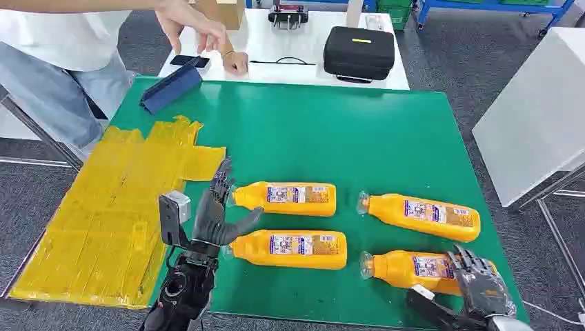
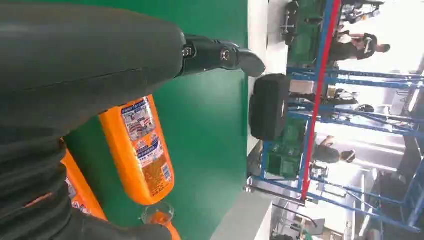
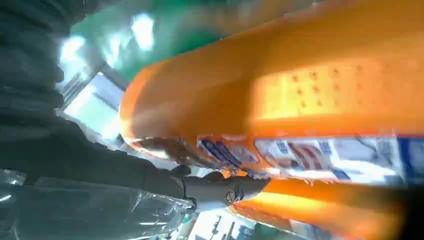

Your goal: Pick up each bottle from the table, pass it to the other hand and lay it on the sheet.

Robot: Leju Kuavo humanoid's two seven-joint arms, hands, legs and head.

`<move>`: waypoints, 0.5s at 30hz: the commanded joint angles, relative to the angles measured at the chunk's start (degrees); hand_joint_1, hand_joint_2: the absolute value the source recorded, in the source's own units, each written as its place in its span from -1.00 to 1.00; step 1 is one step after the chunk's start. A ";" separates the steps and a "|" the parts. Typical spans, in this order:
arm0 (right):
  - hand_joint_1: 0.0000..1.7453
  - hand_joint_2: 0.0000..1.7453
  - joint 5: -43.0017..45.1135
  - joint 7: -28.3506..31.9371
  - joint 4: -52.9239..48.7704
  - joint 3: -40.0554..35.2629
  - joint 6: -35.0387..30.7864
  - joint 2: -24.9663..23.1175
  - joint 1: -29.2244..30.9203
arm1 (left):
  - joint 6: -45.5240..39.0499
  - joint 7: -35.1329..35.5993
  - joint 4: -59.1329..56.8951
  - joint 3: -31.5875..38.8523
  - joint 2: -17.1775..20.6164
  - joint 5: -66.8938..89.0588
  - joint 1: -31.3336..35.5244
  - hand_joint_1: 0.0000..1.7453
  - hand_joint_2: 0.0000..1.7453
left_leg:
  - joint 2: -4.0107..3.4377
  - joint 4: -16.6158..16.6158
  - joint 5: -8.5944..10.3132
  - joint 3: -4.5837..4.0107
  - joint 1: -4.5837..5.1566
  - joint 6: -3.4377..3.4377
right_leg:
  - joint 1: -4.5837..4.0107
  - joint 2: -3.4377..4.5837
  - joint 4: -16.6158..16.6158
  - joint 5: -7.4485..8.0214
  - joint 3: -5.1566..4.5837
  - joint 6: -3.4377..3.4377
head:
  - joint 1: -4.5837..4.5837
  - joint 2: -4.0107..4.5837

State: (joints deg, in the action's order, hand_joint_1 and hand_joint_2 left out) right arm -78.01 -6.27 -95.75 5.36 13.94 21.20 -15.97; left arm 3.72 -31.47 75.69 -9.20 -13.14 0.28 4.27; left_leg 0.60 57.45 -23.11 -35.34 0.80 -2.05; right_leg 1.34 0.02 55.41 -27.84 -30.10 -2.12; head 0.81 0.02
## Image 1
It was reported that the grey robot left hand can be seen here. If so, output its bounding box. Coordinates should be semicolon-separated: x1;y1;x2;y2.
190;157;265;259

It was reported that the orange drink bottle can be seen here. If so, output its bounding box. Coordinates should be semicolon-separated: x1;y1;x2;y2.
230;181;337;217
223;230;348;271
356;190;482;243
359;250;499;297

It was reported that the clear plastic item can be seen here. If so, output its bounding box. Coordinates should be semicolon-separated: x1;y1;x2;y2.
365;14;387;32

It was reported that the black zip carry case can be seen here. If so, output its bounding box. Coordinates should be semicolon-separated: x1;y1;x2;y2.
323;26;396;85

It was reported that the blue folding case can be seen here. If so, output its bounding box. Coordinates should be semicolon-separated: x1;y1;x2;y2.
139;63;204;115

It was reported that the black and red device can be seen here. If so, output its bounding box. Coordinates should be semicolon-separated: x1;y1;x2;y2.
268;0;309;30

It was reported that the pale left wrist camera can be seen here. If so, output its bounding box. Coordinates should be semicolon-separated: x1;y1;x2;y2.
158;190;192;250

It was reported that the green table mat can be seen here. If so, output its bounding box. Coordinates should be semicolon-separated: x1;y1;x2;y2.
109;75;531;331

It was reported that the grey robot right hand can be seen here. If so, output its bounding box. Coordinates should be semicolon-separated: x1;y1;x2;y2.
446;244;518;321

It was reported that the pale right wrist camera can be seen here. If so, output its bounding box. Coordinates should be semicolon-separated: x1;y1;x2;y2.
406;283;486;331

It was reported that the person's left hand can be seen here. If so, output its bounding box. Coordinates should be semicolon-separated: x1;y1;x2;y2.
221;48;250;77

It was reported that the white floor cable with plug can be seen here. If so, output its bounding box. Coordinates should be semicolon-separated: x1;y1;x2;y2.
522;299;585;326

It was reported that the green plastic crate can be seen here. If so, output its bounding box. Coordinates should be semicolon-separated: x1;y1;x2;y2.
377;0;415;32

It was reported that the pale wooden post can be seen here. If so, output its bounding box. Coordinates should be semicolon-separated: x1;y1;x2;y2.
346;0;364;28

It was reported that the brown cardboard box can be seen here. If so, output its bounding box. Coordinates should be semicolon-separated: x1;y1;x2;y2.
189;0;246;30

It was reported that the black phone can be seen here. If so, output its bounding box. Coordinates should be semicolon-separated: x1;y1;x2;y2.
170;54;211;70

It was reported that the person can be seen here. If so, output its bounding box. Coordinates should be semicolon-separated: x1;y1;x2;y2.
0;0;250;161

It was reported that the yellow plastic sheet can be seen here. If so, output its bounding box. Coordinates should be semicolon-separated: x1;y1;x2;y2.
8;114;227;310

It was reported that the person's right hand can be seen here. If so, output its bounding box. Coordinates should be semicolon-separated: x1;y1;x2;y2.
154;0;228;56

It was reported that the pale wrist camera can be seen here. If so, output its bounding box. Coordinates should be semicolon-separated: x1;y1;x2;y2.
158;190;192;250
406;283;486;331

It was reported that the thin black cable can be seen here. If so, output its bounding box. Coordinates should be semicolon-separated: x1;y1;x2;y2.
249;57;316;66

